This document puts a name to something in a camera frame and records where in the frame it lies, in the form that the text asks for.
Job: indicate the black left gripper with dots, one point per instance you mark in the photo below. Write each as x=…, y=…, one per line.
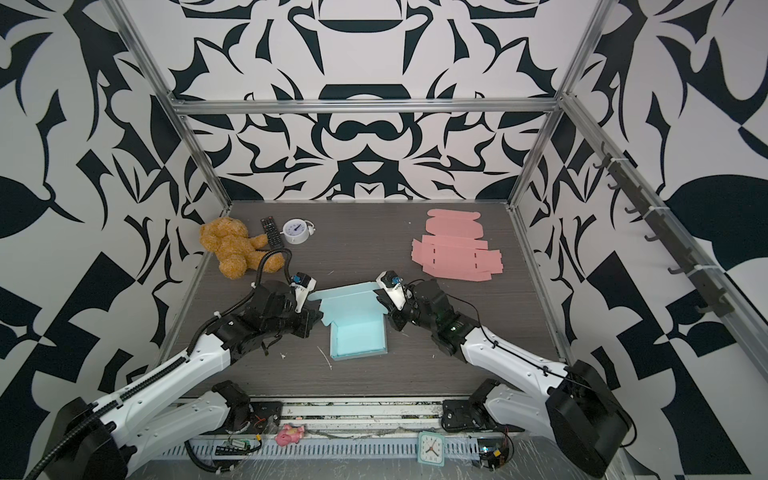
x=307, y=318

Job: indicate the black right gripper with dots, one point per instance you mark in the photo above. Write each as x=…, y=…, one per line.
x=394, y=313

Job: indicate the light blue paper box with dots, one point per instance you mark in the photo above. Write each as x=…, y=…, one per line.
x=356, y=320

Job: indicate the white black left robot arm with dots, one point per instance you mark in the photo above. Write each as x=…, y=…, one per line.
x=111, y=437

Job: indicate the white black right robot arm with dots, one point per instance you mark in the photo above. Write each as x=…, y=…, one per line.
x=569, y=404

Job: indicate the pink flat paper boxes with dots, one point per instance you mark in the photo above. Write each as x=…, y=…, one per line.
x=453, y=247

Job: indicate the brown teddy bear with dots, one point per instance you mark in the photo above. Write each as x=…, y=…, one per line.
x=236, y=251

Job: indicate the black remote control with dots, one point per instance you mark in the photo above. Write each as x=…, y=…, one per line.
x=273, y=234

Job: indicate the white round alarm clock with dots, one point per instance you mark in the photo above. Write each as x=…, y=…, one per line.
x=297, y=231

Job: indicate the pink small toy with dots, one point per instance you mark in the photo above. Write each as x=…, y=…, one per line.
x=289, y=435

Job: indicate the green square clock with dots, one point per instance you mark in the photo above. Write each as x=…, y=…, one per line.
x=431, y=449

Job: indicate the small electronics board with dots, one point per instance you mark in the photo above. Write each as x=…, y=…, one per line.
x=494, y=452

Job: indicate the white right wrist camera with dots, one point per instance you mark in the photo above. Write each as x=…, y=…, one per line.
x=390, y=293

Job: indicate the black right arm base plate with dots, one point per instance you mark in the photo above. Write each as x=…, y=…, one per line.
x=466, y=416

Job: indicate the white slotted cable duct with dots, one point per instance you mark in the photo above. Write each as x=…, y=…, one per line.
x=454, y=448

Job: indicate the black wall hook rail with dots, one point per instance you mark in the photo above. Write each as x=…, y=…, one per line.
x=707, y=279

